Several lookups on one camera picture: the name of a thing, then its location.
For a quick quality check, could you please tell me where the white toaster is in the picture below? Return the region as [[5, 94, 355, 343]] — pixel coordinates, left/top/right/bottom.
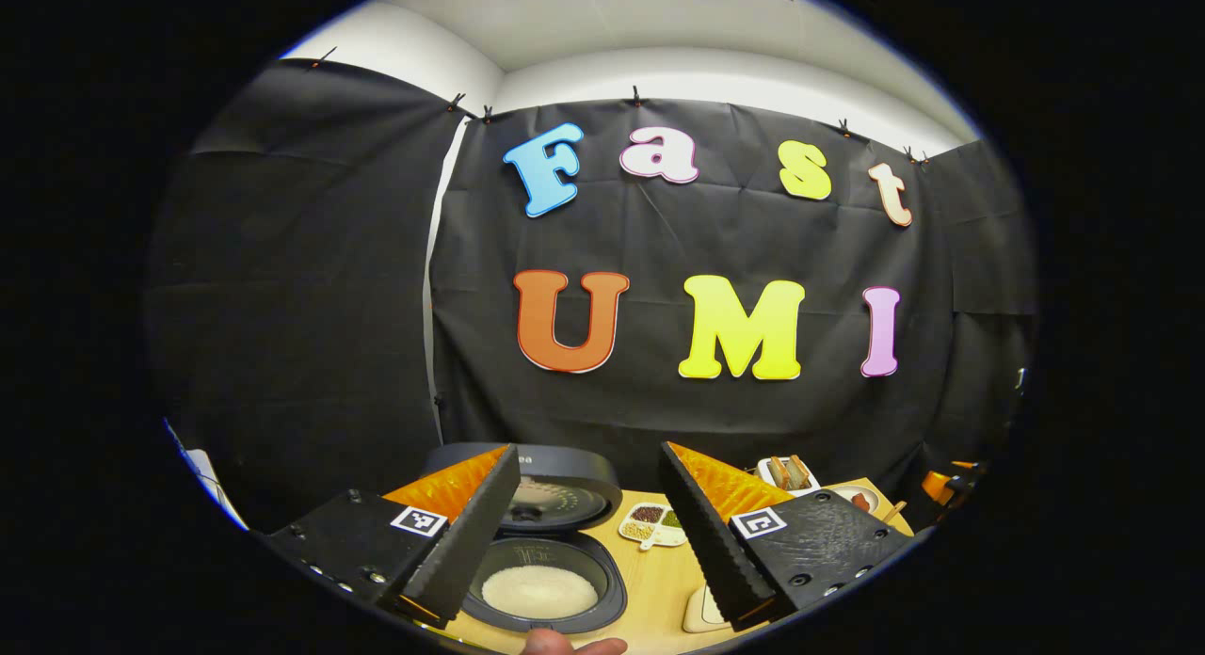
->
[[756, 455, 821, 498]]

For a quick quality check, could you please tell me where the white device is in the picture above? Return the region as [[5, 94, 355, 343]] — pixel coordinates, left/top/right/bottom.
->
[[182, 446, 251, 530]]

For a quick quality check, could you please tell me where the small white plate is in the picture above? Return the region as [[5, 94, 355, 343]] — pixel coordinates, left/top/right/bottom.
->
[[828, 484, 882, 518]]

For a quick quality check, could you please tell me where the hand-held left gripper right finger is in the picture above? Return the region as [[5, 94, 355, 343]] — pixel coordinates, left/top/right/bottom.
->
[[657, 441, 916, 632]]

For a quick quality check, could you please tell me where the black backdrop cloth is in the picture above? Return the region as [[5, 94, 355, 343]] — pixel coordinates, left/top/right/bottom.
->
[[141, 57, 1041, 534]]

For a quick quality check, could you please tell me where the dark grey rice cooker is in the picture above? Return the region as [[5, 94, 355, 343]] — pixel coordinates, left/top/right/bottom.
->
[[421, 442, 629, 634]]

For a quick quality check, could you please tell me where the white divided grain dish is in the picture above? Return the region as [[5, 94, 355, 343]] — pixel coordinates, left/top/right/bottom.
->
[[619, 503, 688, 551]]

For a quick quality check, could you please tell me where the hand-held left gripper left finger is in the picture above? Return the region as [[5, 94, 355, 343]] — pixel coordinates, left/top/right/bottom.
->
[[259, 443, 522, 630]]

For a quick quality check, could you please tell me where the clear box of rice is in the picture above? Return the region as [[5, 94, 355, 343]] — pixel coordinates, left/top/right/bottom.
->
[[683, 584, 731, 634]]

